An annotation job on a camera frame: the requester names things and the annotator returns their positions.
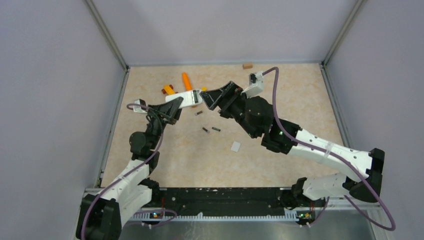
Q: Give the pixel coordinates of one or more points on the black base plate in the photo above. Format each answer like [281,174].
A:
[229,201]

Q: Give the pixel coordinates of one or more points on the yellow toy car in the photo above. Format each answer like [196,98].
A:
[168,89]

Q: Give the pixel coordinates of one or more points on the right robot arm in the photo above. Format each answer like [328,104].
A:
[359,173]

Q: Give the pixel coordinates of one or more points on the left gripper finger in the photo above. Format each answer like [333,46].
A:
[173,120]
[170,108]

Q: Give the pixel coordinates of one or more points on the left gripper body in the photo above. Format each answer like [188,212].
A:
[156,114]

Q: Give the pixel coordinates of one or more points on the brown wooden block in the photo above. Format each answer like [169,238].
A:
[247,65]

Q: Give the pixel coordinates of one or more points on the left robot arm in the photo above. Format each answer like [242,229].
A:
[103,215]

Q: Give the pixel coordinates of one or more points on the orange toy microphone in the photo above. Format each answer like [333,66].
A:
[186,81]

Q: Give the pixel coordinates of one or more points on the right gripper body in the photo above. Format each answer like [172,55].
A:
[235,107]

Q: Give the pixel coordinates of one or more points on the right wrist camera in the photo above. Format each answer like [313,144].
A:
[255,84]

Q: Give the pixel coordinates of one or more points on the white battery cover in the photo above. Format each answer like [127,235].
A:
[235,147]

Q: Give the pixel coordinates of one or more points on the white remote with dark screen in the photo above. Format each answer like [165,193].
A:
[190,98]

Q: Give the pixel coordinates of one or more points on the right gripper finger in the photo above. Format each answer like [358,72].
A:
[228,90]
[214,99]

